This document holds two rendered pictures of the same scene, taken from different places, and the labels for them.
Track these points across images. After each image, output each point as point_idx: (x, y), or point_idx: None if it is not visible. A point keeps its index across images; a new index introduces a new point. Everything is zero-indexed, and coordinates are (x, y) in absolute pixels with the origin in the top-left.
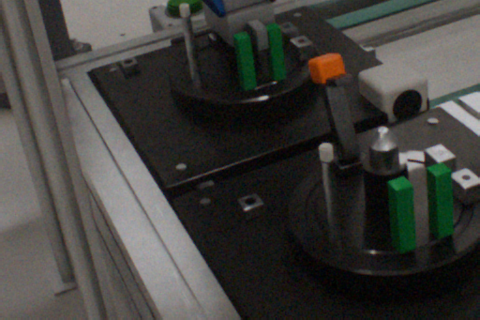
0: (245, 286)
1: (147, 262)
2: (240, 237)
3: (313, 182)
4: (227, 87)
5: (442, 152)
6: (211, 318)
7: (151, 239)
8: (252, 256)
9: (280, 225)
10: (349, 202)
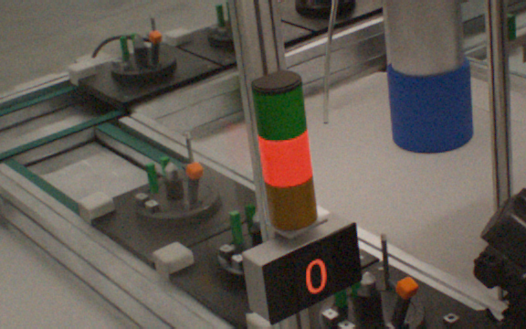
0: (434, 291)
1: (498, 304)
2: (449, 311)
3: (415, 319)
4: None
5: (344, 324)
6: (447, 289)
7: None
8: (437, 303)
9: (431, 319)
10: (392, 312)
